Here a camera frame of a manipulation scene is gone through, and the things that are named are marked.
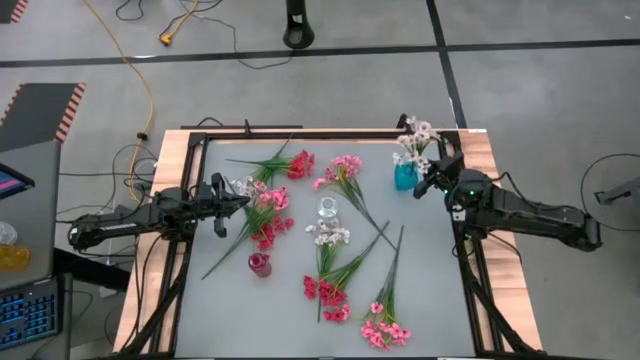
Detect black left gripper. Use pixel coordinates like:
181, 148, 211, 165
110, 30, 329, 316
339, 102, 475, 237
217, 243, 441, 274
196, 172, 251, 239

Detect black bar behind table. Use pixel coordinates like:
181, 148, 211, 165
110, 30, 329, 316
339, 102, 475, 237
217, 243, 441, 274
179, 124, 305, 131

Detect yellow cable with plug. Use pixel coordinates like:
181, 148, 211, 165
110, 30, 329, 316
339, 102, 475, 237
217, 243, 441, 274
158, 0, 201, 47

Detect red ribbed glass vase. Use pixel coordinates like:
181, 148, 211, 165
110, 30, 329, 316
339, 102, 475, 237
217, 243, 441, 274
247, 252, 274, 279

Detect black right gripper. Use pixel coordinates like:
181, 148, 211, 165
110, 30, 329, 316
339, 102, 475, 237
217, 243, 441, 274
412, 149, 466, 200

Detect looped black floor cable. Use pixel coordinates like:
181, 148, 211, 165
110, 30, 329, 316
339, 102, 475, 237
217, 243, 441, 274
579, 152, 640, 234

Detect black pedestal stand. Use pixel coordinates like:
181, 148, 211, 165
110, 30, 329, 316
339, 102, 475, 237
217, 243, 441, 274
282, 0, 316, 50

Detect long yellow cable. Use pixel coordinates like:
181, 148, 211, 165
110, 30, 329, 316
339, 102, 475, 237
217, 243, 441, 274
82, 0, 155, 204

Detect grey floor stand base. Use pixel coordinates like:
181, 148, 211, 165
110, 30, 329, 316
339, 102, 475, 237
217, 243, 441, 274
593, 177, 640, 206

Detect small hazard-striped floor mat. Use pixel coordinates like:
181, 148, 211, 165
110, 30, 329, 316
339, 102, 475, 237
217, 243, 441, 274
0, 0, 30, 25

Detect black metal table frame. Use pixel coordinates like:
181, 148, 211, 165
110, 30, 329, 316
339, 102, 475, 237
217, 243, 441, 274
114, 127, 546, 360

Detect yellow translucent container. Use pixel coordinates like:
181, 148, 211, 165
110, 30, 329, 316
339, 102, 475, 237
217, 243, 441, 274
0, 243, 32, 274

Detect backlit black keyboard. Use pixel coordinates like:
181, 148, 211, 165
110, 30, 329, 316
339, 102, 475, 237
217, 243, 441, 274
0, 279, 64, 351

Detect blue glass vase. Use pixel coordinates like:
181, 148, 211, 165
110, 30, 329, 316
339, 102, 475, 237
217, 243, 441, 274
393, 162, 421, 192

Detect tilted computer screen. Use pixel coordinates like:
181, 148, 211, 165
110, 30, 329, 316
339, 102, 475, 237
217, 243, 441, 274
0, 162, 36, 201

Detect white artificial flower bunch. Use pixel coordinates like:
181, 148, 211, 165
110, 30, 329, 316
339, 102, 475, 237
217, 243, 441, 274
392, 115, 442, 176
304, 218, 352, 324
229, 174, 274, 241

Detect clear plastic container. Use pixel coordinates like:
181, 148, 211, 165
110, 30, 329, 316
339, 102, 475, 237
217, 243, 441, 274
0, 221, 19, 246

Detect large hazard-striped floor mat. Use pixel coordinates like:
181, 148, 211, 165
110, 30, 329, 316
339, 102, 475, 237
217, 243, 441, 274
0, 82, 87, 154

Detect clear textured glass vase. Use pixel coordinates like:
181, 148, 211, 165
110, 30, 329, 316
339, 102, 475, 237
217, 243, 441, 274
317, 196, 340, 219

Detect pink artificial flower bunch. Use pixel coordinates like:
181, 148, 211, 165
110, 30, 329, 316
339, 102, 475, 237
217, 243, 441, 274
360, 224, 413, 352
313, 153, 399, 250
202, 186, 292, 281

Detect thin black floor cable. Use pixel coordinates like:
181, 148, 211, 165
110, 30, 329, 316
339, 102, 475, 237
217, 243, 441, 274
172, 0, 296, 71

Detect grey side desk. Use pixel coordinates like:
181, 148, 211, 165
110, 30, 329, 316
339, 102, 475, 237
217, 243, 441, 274
0, 139, 64, 294

